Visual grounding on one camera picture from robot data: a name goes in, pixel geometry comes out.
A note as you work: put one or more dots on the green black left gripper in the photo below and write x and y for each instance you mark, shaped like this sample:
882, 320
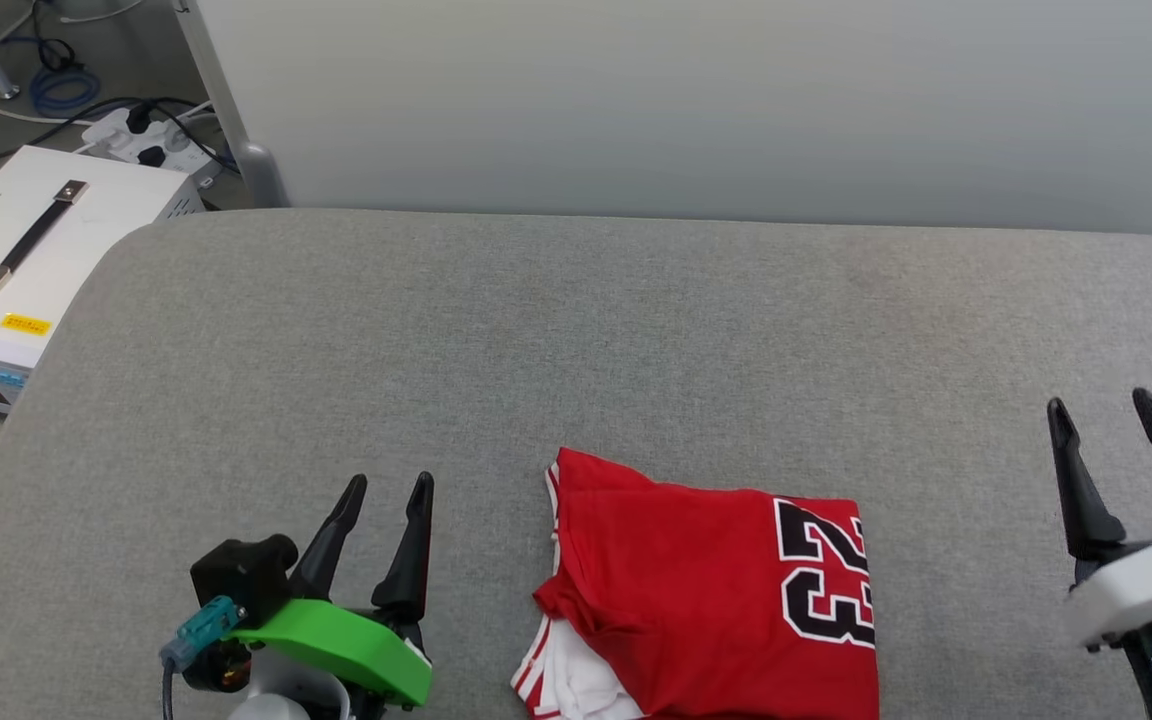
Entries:
346, 640

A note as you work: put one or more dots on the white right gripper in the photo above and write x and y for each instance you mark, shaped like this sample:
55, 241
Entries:
1151, 585

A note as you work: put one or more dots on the red white basketball jersey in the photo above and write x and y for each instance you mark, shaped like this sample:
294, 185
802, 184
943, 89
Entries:
716, 600

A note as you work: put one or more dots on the grey fabric sofa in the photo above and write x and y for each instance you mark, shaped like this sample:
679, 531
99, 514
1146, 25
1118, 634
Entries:
576, 330

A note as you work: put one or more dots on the white equipment box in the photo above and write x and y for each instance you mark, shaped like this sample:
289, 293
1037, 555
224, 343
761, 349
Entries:
86, 260

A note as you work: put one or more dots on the white power strip with plugs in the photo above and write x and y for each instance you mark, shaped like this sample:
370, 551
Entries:
161, 145

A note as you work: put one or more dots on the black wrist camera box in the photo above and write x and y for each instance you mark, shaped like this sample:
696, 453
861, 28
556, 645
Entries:
241, 570

